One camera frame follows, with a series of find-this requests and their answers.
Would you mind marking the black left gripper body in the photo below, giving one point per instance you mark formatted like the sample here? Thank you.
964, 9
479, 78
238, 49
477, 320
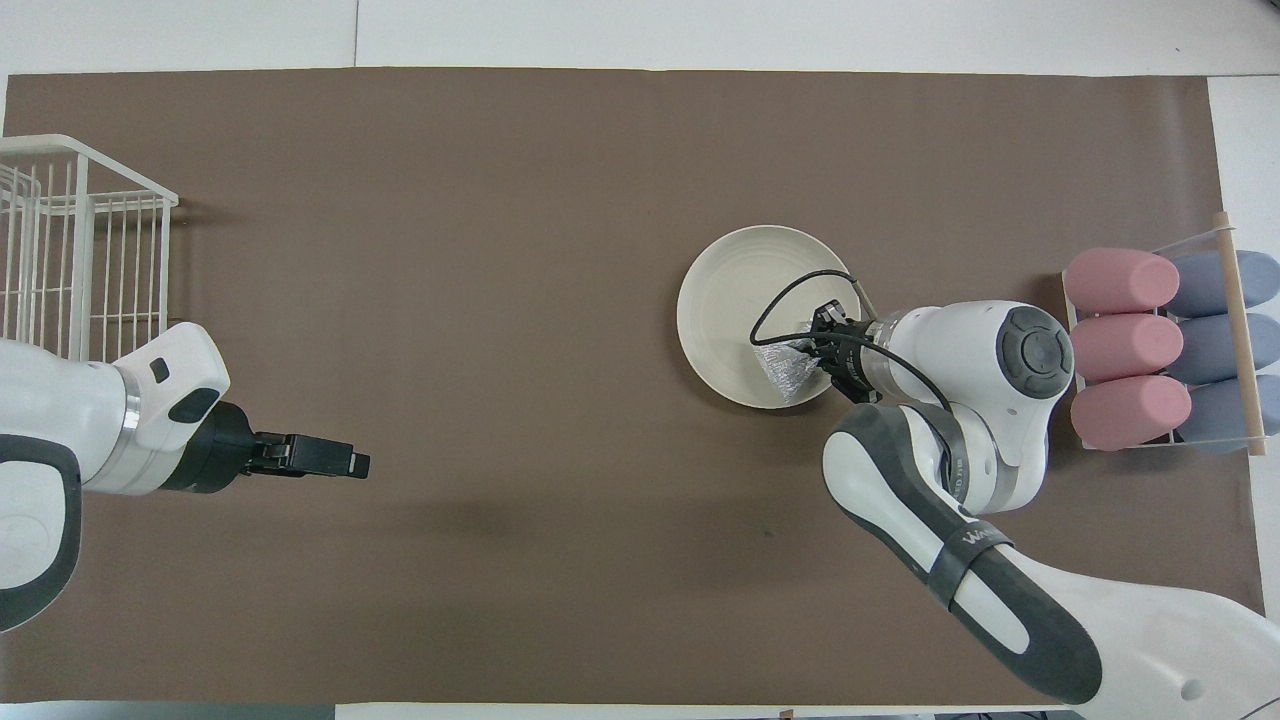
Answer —
215, 450

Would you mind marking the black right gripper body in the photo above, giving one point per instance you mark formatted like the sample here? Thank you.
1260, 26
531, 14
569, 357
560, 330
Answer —
858, 360

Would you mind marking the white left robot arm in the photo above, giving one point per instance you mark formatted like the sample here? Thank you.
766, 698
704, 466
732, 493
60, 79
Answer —
60, 420

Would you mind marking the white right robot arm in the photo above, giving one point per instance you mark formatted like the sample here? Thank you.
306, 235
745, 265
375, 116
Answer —
940, 335

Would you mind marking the cream round plate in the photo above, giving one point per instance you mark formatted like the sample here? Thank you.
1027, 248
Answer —
730, 290

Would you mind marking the brown table mat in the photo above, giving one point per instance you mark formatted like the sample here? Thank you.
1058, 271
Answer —
500, 250

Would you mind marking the pink plastic cup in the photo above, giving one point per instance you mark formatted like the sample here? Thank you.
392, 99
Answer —
1125, 346
1120, 280
1130, 413

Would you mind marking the cup rack with wooden bar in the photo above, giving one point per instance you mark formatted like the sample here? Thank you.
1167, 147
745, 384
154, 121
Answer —
1239, 330

